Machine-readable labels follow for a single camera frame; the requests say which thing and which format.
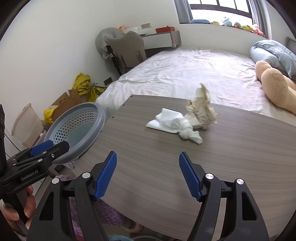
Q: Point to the grey curtain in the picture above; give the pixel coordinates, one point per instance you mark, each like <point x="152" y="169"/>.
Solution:
<point x="261" y="17"/>
<point x="184" y="11"/>

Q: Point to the yellow plastic bag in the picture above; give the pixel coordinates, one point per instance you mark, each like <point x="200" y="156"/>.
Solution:
<point x="84" y="86"/>

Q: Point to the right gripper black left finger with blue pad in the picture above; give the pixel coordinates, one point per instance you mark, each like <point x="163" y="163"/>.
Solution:
<point x="52" y="218"/>

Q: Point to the crumpled beige paper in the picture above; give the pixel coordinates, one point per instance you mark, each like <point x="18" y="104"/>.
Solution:
<point x="200" y="114"/>

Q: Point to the grey upholstered chair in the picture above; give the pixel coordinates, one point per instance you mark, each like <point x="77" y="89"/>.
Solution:
<point x="127" y="51"/>

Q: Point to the grey headboard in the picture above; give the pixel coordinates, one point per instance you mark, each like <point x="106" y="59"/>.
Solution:
<point x="291" y="44"/>

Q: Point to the beige teddy bear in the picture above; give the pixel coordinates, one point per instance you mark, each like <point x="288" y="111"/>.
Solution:
<point x="279" y="89"/>

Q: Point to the person's left hand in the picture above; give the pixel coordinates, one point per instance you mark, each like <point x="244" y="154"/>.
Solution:
<point x="19" y="216"/>

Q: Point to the grey garment on chair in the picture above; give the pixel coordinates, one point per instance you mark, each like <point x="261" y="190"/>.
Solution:
<point x="103" y="37"/>

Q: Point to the light blue pillow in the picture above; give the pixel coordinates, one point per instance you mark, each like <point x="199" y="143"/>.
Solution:
<point x="275" y="54"/>

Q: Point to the purple fuzzy fabric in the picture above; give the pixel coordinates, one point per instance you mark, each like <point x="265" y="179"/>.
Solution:
<point x="105" y="213"/>

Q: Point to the beige lidded bin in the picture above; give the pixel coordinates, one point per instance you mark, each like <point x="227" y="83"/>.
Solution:
<point x="28" y="127"/>

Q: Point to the white grey desk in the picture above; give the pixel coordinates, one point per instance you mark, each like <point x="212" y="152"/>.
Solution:
<point x="158" y="40"/>

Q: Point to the plush toys on windowsill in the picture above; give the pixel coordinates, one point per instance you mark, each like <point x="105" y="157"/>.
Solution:
<point x="247" y="25"/>

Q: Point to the small yellow bag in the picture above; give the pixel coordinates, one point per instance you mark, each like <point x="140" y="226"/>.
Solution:
<point x="48" y="114"/>

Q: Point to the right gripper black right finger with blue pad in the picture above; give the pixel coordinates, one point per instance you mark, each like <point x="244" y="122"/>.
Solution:
<point x="242" y="220"/>

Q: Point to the grey perforated basket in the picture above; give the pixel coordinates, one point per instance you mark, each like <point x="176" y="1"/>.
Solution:
<point x="79" y="126"/>

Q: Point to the grey right curtain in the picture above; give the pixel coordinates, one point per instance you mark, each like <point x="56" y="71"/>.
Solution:
<point x="261" y="17"/>

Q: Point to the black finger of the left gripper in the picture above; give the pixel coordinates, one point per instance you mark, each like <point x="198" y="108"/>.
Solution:
<point x="47" y="152"/>

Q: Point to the bed with white sheet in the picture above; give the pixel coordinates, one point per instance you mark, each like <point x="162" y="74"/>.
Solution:
<point x="230" y="79"/>

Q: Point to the red box on desk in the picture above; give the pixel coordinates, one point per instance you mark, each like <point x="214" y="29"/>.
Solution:
<point x="164" y="29"/>

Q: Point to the brown cardboard box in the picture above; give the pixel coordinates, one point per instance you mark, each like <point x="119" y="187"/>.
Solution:
<point x="65" y="102"/>

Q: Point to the window with dark frame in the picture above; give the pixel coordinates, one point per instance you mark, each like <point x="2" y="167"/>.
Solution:
<point x="235" y="11"/>

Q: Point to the white cloth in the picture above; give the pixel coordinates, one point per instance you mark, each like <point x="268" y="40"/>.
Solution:
<point x="171" y="121"/>

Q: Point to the grey left curtain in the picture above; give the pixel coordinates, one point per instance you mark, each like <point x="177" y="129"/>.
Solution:
<point x="184" y="11"/>

